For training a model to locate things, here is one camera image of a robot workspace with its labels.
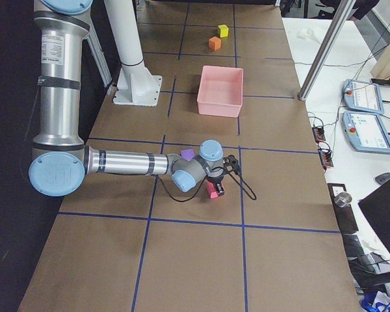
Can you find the near teach pendant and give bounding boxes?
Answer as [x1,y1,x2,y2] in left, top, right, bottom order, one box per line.
[342,110,390,155]

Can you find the pink foam block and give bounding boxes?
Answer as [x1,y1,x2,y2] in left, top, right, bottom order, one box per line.
[206,182,220,199]

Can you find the silver metal cylinder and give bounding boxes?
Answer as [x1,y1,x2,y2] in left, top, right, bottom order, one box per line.
[333,192,352,208]

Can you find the yellow foam block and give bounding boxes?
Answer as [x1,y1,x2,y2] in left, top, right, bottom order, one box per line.
[217,24,229,38]

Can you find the aluminium frame post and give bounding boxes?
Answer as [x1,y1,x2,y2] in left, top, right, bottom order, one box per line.
[298,0,356,101]

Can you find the black orange connector box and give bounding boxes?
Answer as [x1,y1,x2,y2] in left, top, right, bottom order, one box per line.
[318,148,333,170]
[311,126,326,143]

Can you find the teach pendant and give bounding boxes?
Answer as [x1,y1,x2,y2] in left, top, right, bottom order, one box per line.
[343,79,384,114]
[342,110,390,155]

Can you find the white pedestal column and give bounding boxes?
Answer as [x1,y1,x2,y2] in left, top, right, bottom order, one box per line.
[104,0,163,107]

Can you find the far teach pendant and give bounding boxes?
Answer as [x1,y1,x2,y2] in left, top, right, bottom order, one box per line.
[343,79,384,114]

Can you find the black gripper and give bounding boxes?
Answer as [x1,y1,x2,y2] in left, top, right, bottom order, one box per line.
[207,174,225,196]

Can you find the orange foam block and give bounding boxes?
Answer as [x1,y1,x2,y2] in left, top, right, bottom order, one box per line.
[208,36,222,51]

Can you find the pink plastic bin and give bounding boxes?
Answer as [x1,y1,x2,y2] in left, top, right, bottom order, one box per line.
[197,65,244,118]

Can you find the purple foam block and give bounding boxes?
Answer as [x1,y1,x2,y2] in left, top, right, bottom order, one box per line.
[180,149,196,161]

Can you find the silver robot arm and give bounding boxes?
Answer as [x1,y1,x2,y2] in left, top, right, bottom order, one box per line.
[29,1,226,196]

